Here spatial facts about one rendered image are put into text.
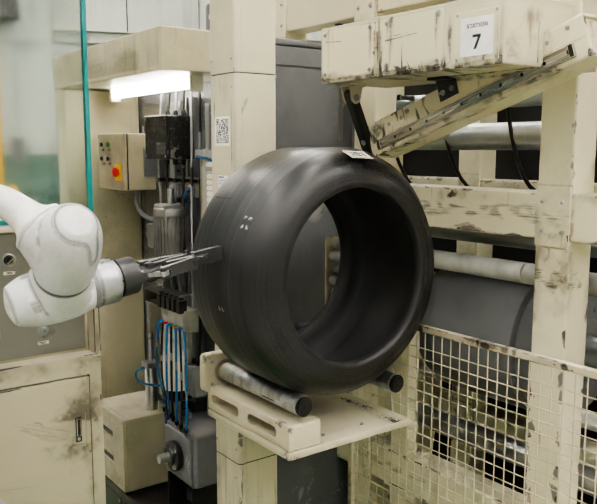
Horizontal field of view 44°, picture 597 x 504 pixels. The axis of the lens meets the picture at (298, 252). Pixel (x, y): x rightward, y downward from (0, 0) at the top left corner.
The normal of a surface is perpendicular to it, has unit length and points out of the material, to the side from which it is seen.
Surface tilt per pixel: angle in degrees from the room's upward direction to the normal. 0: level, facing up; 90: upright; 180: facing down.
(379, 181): 80
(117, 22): 90
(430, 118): 90
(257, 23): 90
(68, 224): 56
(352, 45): 90
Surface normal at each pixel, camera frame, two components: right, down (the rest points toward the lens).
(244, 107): 0.59, 0.11
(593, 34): 0.56, -0.20
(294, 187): 0.04, -0.47
